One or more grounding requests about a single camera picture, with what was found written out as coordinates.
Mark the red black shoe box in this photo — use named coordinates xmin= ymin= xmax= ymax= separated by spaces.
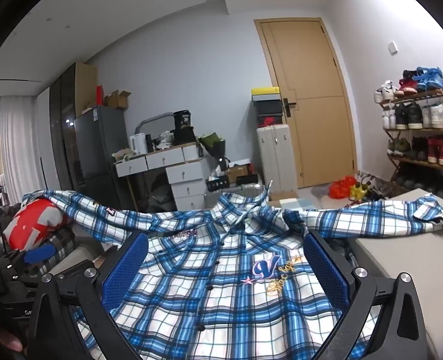
xmin=256 ymin=113 xmax=285 ymax=127

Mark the dark plaid garment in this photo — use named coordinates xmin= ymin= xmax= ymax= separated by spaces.
xmin=30 ymin=229 xmax=77 ymax=274

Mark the open cardboard box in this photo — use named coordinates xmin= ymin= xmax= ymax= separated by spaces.
xmin=104 ymin=89 xmax=132 ymax=110

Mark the wooden shoe rack with shoes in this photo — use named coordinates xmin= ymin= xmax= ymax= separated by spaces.
xmin=374 ymin=67 xmax=443 ymax=192

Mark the dark glass wardrobe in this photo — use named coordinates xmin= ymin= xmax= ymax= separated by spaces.
xmin=49 ymin=62 xmax=98 ymax=192

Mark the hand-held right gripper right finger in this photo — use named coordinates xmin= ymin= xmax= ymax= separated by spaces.
xmin=303 ymin=230 xmax=430 ymax=360

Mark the white sheer curtain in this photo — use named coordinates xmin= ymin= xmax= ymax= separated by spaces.
xmin=0 ymin=95 xmax=42 ymax=196

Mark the silver hard suitcase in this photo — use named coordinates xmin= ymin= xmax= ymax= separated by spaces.
xmin=206 ymin=184 xmax=267 ymax=197

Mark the black box with white marks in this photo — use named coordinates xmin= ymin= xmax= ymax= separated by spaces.
xmin=205 ymin=177 xmax=230 ymax=193

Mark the red grey sweatshirt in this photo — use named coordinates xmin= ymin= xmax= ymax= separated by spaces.
xmin=2 ymin=199 xmax=74 ymax=252

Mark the person's left hand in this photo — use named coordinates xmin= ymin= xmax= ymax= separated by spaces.
xmin=0 ymin=326 xmax=27 ymax=357

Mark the dark wrapped flower bouquet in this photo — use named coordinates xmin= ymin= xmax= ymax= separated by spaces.
xmin=199 ymin=133 xmax=226 ymax=158

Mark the black paper bag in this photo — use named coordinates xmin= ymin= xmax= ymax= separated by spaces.
xmin=170 ymin=110 xmax=196 ymax=145

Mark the paper clutter heap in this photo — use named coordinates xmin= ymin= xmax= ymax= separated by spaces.
xmin=112 ymin=148 xmax=137 ymax=162

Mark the black door handle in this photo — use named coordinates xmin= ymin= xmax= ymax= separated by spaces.
xmin=281 ymin=97 xmax=299 ymax=118

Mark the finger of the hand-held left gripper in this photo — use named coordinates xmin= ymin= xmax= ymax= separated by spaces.
xmin=22 ymin=244 xmax=57 ymax=267

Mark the white electric kettle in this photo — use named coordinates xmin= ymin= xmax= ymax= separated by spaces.
xmin=129 ymin=134 xmax=148 ymax=155

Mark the grey metal frame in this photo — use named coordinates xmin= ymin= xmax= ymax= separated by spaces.
xmin=135 ymin=112 xmax=175 ymax=136

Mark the white hard suitcase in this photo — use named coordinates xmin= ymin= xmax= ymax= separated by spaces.
xmin=256 ymin=124 xmax=301 ymax=196

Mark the white drawer desk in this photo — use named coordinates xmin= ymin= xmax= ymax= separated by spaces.
xmin=112 ymin=143 xmax=207 ymax=212

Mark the brown cardboard box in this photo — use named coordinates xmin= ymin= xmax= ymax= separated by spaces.
xmin=225 ymin=165 xmax=257 ymax=184

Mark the patterned doormat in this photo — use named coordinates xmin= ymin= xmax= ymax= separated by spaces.
xmin=356 ymin=170 xmax=402 ymax=200

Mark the yellow plastic bag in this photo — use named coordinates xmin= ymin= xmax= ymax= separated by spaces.
xmin=351 ymin=182 xmax=368 ymax=201

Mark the white cloth heap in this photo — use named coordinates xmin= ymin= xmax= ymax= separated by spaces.
xmin=156 ymin=130 xmax=175 ymax=149

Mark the yellow grey shoe box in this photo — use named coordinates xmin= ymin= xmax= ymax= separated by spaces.
xmin=251 ymin=87 xmax=283 ymax=103

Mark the blue white plaid shirt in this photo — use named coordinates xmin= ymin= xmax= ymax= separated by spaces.
xmin=21 ymin=188 xmax=443 ymax=360

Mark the orange plastic bag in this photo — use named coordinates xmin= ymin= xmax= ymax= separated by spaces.
xmin=329 ymin=175 xmax=355 ymax=199

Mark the wooden door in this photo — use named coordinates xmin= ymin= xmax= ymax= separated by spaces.
xmin=254 ymin=17 xmax=358 ymax=190

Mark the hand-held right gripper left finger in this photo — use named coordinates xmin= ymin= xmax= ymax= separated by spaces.
xmin=24 ymin=232 xmax=149 ymax=360

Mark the grey refrigerator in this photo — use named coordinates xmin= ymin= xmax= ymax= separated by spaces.
xmin=73 ymin=105 xmax=132 ymax=211

